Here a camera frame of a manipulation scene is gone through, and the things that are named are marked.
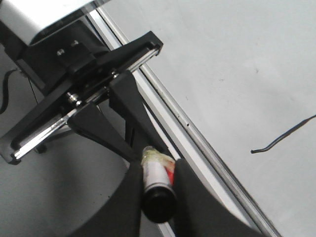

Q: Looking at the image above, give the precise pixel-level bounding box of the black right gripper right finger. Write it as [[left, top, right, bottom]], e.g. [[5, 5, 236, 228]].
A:
[[173, 159, 263, 237]]

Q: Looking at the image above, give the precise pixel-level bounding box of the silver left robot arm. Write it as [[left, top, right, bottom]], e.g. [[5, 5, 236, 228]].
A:
[[0, 0, 167, 164]]

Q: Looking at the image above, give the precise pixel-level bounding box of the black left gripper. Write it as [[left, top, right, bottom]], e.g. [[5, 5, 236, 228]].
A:
[[0, 20, 171, 164]]

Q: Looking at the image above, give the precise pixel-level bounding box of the large whiteboard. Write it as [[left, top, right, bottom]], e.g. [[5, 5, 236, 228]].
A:
[[90, 0, 316, 237]]

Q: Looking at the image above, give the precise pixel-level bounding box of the black cable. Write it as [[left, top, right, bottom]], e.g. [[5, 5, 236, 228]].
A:
[[0, 69, 20, 115]]

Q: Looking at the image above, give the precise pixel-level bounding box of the red round magnet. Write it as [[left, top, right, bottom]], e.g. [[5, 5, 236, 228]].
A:
[[165, 162, 175, 186]]

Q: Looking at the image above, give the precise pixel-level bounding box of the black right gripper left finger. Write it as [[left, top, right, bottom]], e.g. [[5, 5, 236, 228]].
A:
[[70, 161, 143, 237]]

